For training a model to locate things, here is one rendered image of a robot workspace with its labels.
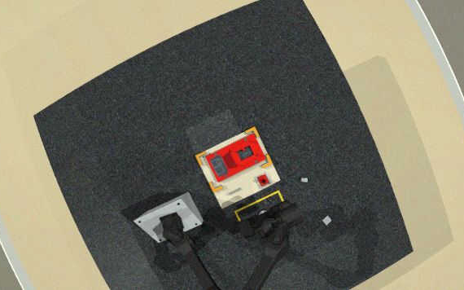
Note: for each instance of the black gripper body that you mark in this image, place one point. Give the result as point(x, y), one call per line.
point(248, 227)

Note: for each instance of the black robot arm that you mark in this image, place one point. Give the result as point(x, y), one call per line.
point(276, 231)

